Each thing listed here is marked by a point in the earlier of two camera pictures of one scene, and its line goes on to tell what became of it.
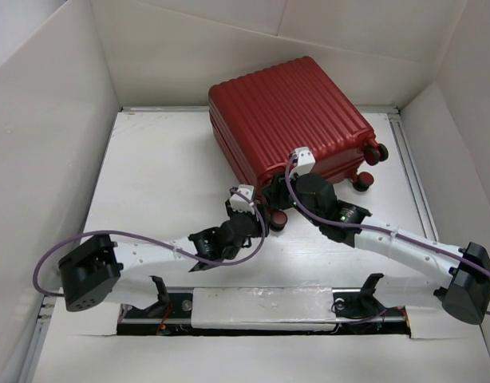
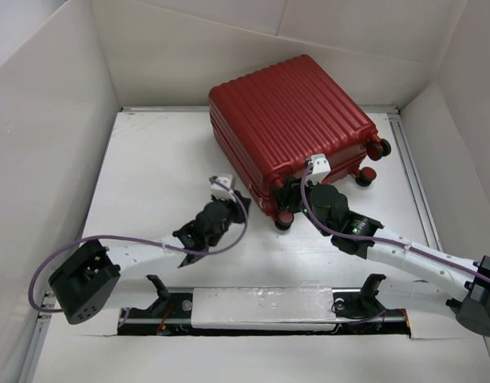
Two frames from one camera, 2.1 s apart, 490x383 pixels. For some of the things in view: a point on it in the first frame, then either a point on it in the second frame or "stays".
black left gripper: x=257 y=231 to x=235 y=207
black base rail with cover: x=303 y=310 stays
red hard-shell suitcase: x=261 y=117 stays
